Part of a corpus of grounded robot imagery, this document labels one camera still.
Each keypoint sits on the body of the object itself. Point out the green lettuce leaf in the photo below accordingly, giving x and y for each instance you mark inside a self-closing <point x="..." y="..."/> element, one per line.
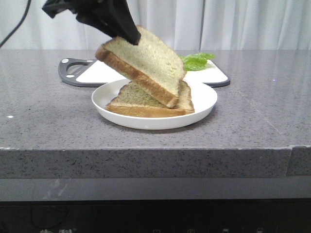
<point x="196" y="62"/>

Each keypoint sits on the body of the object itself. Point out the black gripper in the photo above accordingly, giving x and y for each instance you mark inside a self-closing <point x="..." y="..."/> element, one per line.
<point x="116" y="19"/>

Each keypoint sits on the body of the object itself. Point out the toasted bread slice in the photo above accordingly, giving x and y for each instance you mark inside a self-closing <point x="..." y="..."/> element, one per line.
<point x="133" y="101"/>
<point x="151" y="64"/>

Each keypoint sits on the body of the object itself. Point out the white curtain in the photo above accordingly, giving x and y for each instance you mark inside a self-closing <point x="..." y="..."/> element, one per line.
<point x="182" y="24"/>

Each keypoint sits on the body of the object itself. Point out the white grey cutting board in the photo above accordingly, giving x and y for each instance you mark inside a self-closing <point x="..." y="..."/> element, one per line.
<point x="94" y="73"/>

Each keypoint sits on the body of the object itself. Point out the white round plate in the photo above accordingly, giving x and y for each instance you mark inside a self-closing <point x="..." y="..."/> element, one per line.
<point x="203" y="98"/>

